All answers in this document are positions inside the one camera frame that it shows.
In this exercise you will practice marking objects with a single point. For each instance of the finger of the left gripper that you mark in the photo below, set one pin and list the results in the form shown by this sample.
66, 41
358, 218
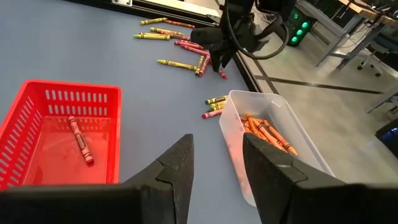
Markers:
227, 57
216, 60

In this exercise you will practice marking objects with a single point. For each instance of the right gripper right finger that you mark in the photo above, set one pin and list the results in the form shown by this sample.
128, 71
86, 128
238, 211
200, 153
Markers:
311, 202

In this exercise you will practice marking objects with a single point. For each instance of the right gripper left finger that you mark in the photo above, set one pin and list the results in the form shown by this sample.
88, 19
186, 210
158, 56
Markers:
93, 205

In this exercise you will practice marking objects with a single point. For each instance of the scattered yellow crayons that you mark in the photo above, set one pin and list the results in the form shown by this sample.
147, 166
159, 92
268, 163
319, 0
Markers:
140, 11

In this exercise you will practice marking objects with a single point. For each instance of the black computer green lights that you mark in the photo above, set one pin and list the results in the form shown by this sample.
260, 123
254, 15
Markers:
298, 31

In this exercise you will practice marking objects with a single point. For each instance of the red plastic basket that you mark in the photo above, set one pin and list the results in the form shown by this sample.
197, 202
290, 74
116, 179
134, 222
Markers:
56, 149

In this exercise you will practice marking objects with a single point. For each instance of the clear plastic bin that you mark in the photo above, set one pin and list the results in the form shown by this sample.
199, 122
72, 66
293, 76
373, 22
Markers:
280, 102

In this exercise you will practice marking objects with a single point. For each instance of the blue object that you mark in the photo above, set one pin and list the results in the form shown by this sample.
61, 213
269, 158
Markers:
388, 135

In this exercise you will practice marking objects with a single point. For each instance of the black chair base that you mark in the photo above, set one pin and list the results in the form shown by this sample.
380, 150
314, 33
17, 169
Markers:
370, 67

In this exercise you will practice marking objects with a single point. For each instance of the wooden desk top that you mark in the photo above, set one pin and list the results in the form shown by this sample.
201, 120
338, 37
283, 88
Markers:
373, 14

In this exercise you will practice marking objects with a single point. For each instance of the grey metal desk frame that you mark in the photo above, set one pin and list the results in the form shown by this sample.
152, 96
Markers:
329, 28

